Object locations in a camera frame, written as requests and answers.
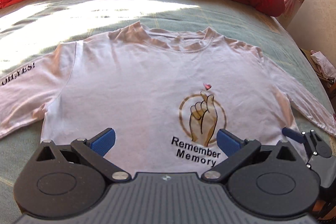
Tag pile of light clothes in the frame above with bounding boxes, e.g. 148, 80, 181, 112
310, 49, 336, 83

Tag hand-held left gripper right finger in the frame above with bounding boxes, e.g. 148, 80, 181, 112
201, 128, 301, 184

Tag bed with green plaid sheet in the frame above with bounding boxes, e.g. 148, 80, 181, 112
0, 0, 336, 214

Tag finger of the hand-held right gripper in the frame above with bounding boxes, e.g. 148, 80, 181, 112
282, 127, 319, 146

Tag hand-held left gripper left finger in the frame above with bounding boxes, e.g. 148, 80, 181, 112
34, 127, 132, 182

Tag white long-sleeve printed shirt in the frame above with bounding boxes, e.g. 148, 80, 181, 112
0, 21, 336, 180

